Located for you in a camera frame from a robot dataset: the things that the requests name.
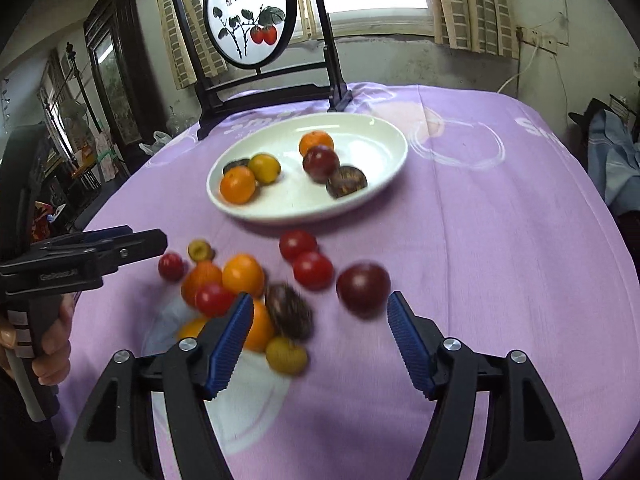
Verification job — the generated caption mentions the small yellow citrus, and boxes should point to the small yellow citrus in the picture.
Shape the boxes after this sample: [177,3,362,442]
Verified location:
[175,316,209,341]

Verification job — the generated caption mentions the orange tangerine back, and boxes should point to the orange tangerine back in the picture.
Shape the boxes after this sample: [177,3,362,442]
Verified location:
[222,254,266,298]

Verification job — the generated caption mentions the orange tangerine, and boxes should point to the orange tangerine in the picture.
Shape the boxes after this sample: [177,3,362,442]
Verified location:
[219,166,256,205]
[222,254,266,298]
[243,298,277,353]

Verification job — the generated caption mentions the dark passion fruit small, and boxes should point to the dark passion fruit small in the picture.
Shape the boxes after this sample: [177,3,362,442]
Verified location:
[222,158,250,174]

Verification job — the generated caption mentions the yellow orange citrus front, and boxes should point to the yellow orange citrus front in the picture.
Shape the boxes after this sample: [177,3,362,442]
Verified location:
[247,153,281,185]

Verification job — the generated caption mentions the green-yellow kumquat front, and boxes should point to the green-yellow kumquat front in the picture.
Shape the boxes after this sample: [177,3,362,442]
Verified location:
[265,336,309,376]

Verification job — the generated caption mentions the dark red plum front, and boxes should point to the dark red plum front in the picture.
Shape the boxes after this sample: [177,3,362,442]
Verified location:
[303,144,340,184]

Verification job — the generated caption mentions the dark red plum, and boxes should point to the dark red plum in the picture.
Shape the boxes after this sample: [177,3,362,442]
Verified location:
[303,144,340,184]
[336,261,390,318]

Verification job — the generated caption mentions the dark red plum back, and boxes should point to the dark red plum back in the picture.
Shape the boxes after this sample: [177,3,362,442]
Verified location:
[336,261,390,318]

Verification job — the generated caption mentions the large orange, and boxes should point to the large orange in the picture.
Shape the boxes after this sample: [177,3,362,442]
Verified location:
[298,130,334,157]

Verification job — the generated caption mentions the dark passion fruit with stem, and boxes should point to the dark passion fruit with stem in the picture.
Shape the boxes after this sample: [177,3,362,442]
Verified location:
[326,165,368,198]

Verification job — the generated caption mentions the person's left hand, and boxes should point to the person's left hand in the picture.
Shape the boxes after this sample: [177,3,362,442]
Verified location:
[1,295,76,386]

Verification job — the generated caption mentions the small red tomato left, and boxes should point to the small red tomato left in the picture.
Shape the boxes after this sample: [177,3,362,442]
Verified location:
[157,252,186,283]

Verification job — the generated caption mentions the small green-yellow kumquat back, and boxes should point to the small green-yellow kumquat back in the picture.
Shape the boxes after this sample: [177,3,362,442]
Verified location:
[188,238,216,263]

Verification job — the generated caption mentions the orange tangerine hidden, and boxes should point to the orange tangerine hidden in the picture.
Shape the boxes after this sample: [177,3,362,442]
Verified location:
[181,261,222,308]

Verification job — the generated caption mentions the red cherry tomato centre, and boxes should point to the red cherry tomato centre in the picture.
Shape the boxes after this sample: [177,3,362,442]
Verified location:
[194,283,235,318]

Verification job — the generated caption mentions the red cherry tomato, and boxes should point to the red cherry tomato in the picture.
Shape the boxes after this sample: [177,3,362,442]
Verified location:
[194,283,235,318]
[293,252,334,290]
[279,230,319,263]

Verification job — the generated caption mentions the white plastic bag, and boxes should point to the white plastic bag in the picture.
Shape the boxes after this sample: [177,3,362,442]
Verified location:
[139,131,172,156]

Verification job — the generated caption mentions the red cherry tomato back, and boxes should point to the red cherry tomato back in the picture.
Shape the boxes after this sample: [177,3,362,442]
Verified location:
[279,230,319,263]

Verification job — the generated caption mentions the dark passion fruit middle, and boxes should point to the dark passion fruit middle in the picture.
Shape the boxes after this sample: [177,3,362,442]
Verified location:
[265,283,314,341]

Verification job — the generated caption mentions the red cherry tomato right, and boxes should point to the red cherry tomato right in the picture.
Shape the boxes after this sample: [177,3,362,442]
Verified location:
[293,252,334,290]

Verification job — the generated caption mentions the purple tablecloth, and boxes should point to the purple tablecloth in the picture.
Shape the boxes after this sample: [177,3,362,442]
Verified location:
[54,84,639,479]

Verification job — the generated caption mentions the round painted screen black stand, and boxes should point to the round painted screen black stand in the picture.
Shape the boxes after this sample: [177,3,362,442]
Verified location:
[172,0,352,141]

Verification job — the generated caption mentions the beige checked curtain left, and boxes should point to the beige checked curtain left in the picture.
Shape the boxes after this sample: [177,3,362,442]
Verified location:
[156,0,228,89]

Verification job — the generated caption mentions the beige checked curtain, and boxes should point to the beige checked curtain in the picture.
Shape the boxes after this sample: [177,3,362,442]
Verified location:
[432,0,518,58]
[156,0,228,89]

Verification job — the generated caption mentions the white oval plate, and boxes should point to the white oval plate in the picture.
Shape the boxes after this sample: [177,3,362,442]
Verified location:
[206,113,408,226]

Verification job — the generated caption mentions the blue clothes pile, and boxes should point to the blue clothes pile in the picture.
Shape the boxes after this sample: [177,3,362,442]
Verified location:
[587,110,640,216]

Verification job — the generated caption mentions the beige checked curtain right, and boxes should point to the beige checked curtain right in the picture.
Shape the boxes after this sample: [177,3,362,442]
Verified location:
[432,0,518,58]

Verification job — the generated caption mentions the dark framed wall painting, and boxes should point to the dark framed wall painting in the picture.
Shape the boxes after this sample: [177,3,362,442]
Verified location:
[84,0,167,172]

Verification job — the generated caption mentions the white power cable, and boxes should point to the white power cable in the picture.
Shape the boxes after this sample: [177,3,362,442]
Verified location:
[496,39,542,97]

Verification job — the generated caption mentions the wall power socket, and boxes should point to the wall power socket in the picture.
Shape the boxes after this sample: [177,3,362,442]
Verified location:
[518,26,559,55]

